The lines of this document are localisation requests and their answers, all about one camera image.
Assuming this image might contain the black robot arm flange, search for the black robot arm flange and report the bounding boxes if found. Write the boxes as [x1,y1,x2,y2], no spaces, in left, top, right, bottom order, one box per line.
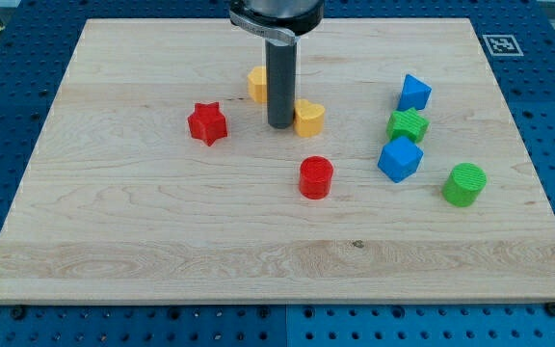
[228,0,325,46]

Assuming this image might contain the blue cube block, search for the blue cube block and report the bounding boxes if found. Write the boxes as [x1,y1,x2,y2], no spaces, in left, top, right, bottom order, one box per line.
[377,136,424,183]

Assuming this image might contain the red cylinder block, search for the red cylinder block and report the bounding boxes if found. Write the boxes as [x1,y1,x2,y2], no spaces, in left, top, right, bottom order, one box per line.
[299,156,333,200]

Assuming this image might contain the yellow heart block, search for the yellow heart block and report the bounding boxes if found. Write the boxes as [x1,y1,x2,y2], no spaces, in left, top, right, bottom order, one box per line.
[294,99,326,138]

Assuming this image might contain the red star block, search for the red star block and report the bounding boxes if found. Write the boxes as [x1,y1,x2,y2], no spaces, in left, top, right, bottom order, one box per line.
[187,102,228,147]

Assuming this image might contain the yellow hexagon block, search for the yellow hexagon block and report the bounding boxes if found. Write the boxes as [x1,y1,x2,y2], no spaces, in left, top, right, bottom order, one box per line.
[247,66,267,103]

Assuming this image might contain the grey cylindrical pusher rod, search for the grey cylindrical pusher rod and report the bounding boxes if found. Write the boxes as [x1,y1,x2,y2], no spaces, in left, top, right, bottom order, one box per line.
[265,40,297,129]

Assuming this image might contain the wooden board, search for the wooden board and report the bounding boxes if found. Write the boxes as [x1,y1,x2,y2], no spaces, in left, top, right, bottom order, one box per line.
[0,18,555,306]

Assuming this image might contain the green star block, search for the green star block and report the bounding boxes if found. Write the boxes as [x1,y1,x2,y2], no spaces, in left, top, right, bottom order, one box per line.
[386,108,430,144]

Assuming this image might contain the blue triangle block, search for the blue triangle block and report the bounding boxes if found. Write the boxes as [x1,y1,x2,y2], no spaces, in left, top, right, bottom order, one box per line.
[397,74,432,111]

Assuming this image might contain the green cylinder block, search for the green cylinder block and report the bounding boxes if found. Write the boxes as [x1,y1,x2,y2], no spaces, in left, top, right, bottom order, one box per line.
[441,162,487,207]

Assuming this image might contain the white fiducial marker tag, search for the white fiducial marker tag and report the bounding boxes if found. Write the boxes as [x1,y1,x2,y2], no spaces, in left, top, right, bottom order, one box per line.
[483,34,523,57]

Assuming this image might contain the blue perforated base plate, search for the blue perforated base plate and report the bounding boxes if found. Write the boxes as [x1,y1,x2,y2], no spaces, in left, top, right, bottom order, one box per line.
[0,0,555,346]

